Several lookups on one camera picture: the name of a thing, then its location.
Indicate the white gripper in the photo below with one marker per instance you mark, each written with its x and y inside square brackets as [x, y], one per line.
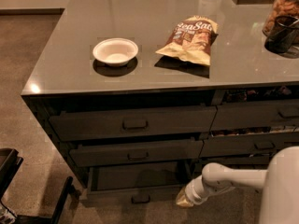
[192, 194]

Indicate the drawer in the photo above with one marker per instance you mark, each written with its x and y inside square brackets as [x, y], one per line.
[221, 146]
[256, 114]
[137, 183]
[132, 122]
[168, 150]
[239, 160]

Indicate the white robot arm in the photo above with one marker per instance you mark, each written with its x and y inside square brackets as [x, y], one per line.
[279, 184]

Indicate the dark counter cabinet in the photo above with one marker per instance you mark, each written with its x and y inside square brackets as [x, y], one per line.
[67, 78]

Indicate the white paper bowl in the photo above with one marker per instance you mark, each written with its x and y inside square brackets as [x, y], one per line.
[115, 52]

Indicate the sea salt chips bag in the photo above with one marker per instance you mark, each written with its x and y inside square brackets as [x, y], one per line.
[191, 40]

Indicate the black mesh cup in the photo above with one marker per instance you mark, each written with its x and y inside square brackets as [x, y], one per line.
[283, 34]

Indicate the glass snack jar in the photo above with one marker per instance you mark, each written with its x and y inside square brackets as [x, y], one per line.
[280, 8]

